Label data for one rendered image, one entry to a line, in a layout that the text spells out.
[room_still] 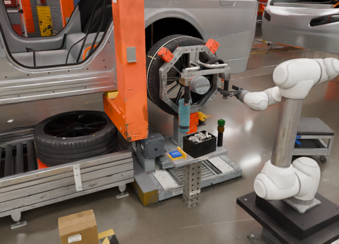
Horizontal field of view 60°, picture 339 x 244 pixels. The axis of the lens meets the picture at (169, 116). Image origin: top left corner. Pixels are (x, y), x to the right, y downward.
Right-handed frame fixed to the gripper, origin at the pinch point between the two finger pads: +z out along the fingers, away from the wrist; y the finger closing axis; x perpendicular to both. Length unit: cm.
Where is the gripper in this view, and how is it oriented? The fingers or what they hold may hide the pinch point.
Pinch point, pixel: (226, 88)
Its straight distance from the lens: 229.1
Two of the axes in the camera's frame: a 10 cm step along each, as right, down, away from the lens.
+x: 0.0, -9.2, -3.9
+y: 9.0, -1.7, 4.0
